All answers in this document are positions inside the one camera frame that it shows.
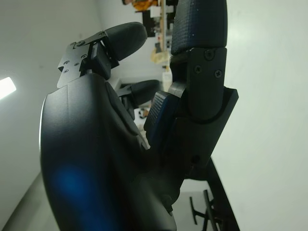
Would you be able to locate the ceiling light panel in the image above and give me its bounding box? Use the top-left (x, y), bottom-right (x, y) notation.
top-left (0, 76), bottom-right (18, 101)

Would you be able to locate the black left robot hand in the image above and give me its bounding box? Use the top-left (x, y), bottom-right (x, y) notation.
top-left (39, 0), bottom-right (239, 231)

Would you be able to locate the cluttered storage shelf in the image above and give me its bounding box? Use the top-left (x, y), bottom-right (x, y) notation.
top-left (120, 0), bottom-right (179, 73)

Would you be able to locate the black metal frame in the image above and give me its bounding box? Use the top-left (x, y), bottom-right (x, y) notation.
top-left (189, 189), bottom-right (226, 231)

